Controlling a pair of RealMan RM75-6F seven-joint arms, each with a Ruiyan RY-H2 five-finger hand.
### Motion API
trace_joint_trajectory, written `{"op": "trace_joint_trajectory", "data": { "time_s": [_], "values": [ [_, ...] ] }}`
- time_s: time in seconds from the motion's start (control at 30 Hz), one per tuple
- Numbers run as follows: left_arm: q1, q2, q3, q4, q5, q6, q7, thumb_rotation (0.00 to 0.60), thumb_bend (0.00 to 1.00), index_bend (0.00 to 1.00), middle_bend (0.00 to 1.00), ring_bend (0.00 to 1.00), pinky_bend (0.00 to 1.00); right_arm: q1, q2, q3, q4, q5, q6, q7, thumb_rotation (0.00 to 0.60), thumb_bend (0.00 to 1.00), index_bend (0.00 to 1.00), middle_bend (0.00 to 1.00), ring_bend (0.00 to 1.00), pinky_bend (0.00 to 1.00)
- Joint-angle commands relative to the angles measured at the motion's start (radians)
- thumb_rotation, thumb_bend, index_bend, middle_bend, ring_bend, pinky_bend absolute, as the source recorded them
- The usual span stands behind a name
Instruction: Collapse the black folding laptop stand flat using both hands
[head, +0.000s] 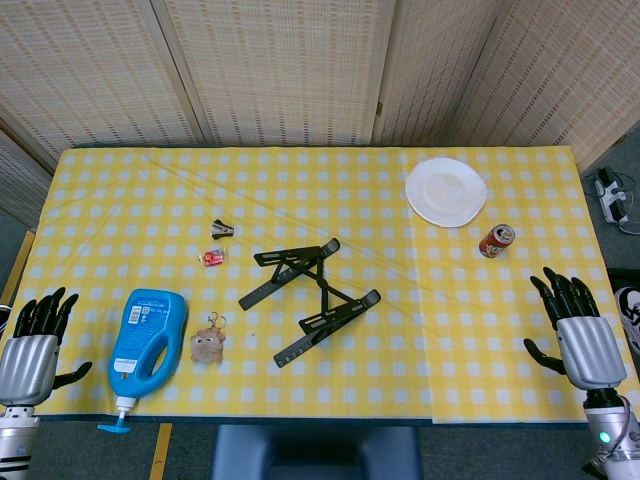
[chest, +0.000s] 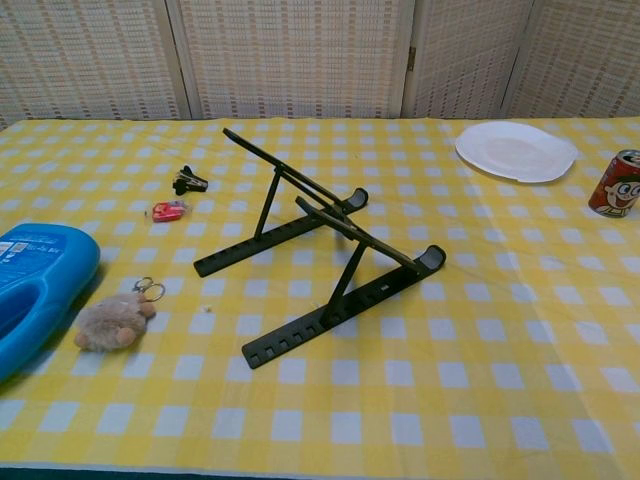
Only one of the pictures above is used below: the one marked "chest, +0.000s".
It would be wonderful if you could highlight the red cartoon drink can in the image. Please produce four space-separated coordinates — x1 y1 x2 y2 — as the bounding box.
588 148 640 220

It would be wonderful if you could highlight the small red toy car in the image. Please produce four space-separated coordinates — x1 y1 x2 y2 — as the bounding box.
144 199 194 224

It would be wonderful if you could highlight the beige plush keychain toy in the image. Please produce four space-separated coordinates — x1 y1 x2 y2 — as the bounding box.
74 277 166 354

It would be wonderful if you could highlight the black folding laptop stand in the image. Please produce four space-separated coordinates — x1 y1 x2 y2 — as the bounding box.
193 127 447 370

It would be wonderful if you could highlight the yellow white checkered tablecloth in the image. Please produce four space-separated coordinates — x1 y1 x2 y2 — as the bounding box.
0 117 640 474

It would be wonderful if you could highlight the white round plate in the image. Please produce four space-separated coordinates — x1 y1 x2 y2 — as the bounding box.
454 120 580 184

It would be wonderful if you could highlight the blue detergent bottle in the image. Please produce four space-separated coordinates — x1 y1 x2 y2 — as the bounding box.
0 222 101 384

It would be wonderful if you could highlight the woven folding screen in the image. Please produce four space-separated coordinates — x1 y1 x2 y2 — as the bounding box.
0 0 640 131

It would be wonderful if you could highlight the black binder clip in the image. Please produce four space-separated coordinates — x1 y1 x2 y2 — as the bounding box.
172 164 210 196

